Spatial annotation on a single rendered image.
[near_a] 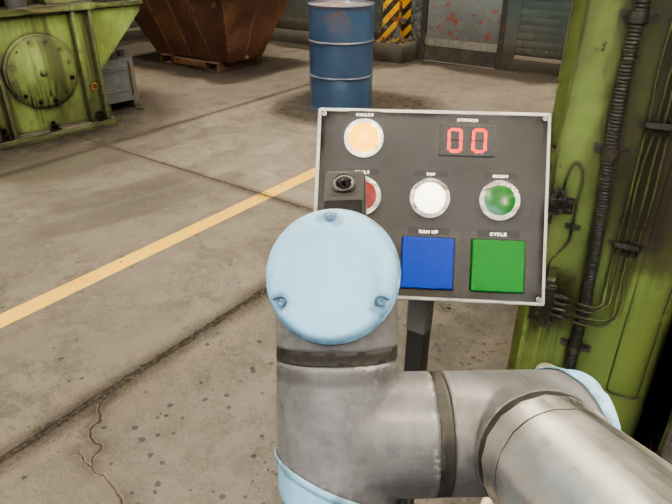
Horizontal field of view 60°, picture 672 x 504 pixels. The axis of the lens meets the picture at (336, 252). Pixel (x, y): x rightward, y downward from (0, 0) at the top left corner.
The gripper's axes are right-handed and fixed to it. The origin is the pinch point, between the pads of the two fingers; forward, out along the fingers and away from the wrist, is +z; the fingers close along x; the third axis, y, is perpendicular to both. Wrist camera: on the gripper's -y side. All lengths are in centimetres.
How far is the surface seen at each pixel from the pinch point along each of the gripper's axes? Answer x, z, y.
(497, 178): 19.5, 11.0, -11.9
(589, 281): 41, 36, 3
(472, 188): 16.0, 11.0, -10.4
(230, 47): -175, 562, -234
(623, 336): 50, 40, 13
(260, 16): -144, 571, -273
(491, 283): 19.1, 10.3, 3.3
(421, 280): 9.2, 10.3, 3.3
